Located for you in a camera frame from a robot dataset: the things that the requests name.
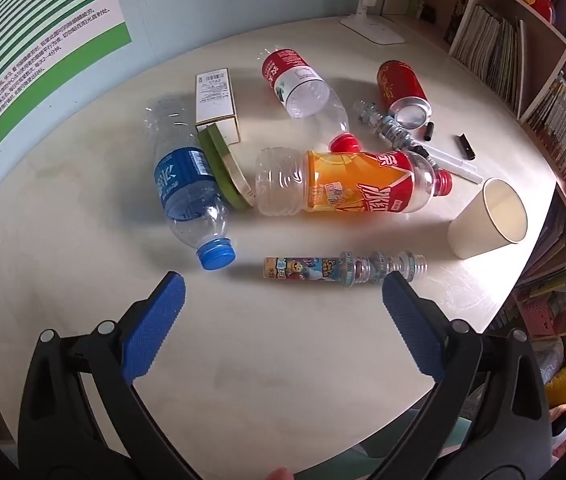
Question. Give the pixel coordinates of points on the pink plastic basket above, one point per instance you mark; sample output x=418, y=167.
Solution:
x=538, y=315

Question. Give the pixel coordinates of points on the stack of lying books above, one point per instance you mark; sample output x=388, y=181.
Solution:
x=553, y=280

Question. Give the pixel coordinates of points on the row of thin pale books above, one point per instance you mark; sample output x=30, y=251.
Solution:
x=488, y=45

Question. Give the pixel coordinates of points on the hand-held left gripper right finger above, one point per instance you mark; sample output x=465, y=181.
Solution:
x=408, y=330

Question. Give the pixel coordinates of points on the black pen cap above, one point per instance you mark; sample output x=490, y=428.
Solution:
x=429, y=130

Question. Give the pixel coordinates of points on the blue label water bottle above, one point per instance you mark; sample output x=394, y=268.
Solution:
x=183, y=180

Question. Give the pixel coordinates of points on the white desk lamp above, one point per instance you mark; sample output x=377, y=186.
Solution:
x=373, y=30

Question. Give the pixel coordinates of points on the green round tin lid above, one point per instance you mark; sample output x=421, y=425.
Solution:
x=224, y=170

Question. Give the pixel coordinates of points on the white paper cup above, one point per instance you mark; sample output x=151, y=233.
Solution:
x=478, y=230

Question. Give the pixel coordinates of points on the person's left hand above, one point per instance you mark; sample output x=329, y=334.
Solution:
x=279, y=475

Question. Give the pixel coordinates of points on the red drink can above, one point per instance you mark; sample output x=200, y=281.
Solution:
x=398, y=85

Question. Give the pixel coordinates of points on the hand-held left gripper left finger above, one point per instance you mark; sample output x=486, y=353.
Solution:
x=160, y=330

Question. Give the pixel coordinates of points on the row of colourful picture books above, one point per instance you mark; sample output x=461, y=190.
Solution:
x=563, y=120

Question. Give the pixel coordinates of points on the small green bottle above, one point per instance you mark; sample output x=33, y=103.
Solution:
x=418, y=2

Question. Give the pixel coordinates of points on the white cardboard box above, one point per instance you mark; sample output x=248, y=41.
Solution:
x=215, y=100

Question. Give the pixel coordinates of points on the crushed clear plastic bottle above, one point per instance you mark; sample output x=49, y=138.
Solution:
x=388, y=127

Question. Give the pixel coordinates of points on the red label clear bottle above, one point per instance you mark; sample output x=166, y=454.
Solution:
x=293, y=80

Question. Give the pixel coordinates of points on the orange label drink bottle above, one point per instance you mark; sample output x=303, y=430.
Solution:
x=353, y=180

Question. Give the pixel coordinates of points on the white marker pen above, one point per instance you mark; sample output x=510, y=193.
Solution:
x=458, y=167

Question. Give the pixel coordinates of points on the wooden bookshelf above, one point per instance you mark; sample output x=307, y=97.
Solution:
x=558, y=55

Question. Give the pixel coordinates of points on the crushed cartoon label bottle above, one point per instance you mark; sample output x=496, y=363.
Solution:
x=303, y=267

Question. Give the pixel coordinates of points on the black clip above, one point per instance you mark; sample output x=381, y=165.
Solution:
x=466, y=146

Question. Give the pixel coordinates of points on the silver patterned bag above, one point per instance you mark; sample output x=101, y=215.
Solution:
x=550, y=365

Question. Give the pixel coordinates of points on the green striped wall poster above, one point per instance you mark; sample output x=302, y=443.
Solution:
x=38, y=25

